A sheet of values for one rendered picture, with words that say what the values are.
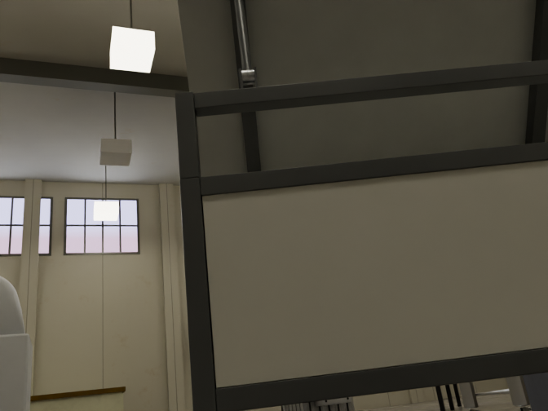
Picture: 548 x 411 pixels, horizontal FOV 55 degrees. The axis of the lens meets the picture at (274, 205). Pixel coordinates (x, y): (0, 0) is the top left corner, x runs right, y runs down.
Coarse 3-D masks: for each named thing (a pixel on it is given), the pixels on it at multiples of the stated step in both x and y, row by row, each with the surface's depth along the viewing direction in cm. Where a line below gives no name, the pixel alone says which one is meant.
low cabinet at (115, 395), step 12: (36, 396) 724; (48, 396) 729; (60, 396) 734; (72, 396) 738; (84, 396) 748; (96, 396) 753; (108, 396) 758; (120, 396) 763; (36, 408) 722; (48, 408) 727; (60, 408) 732; (72, 408) 737; (84, 408) 742; (96, 408) 747; (108, 408) 753; (120, 408) 758
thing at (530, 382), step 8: (528, 376) 348; (536, 376) 343; (544, 376) 338; (528, 384) 348; (536, 384) 343; (544, 384) 338; (528, 392) 347; (536, 392) 343; (544, 392) 338; (536, 400) 342; (544, 400) 337; (536, 408) 342; (544, 408) 337
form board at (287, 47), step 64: (192, 0) 141; (256, 0) 142; (320, 0) 143; (384, 0) 145; (448, 0) 146; (512, 0) 147; (192, 64) 146; (256, 64) 147; (320, 64) 149; (384, 64) 150; (448, 64) 152; (320, 128) 155; (384, 128) 156; (448, 128) 158; (512, 128) 160
